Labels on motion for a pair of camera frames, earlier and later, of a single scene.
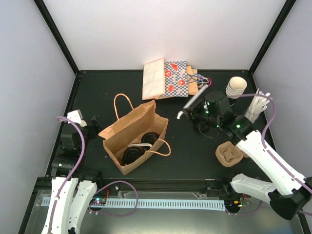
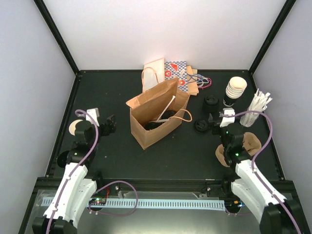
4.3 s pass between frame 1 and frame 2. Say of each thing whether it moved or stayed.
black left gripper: moved
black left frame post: stayed
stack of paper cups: stayed
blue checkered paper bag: stayed
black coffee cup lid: moved
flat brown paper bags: stayed
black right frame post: stayed
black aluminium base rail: stayed
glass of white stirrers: stayed
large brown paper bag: moved
